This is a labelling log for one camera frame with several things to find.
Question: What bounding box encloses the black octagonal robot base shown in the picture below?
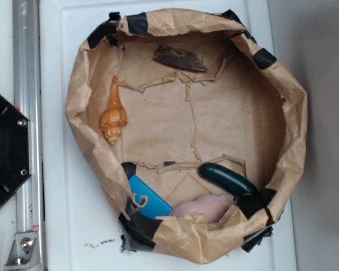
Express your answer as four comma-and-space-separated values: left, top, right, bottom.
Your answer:
0, 95, 31, 209

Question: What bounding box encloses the orange spiral sea shell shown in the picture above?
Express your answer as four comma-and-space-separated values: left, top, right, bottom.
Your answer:
100, 75, 128, 146

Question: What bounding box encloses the brown paper bag bin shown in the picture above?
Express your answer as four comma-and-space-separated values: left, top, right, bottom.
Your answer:
65, 8, 308, 264

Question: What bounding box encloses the dark brown bark piece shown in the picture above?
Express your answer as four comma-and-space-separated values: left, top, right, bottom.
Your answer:
154, 44, 208, 73

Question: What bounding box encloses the pink soft plush toy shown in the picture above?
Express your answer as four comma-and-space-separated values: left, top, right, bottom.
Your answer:
169, 194, 234, 223

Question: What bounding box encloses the white plastic tray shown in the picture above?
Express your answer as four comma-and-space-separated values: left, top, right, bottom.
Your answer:
39, 1, 297, 270

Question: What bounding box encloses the dark green rounded handle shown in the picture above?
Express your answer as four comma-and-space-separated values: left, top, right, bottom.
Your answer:
198, 163, 258, 196

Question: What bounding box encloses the metal corner bracket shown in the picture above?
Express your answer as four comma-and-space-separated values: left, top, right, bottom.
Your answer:
4, 231, 41, 270

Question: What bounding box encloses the aluminium extrusion rail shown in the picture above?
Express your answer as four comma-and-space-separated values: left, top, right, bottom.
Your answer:
12, 1, 47, 270

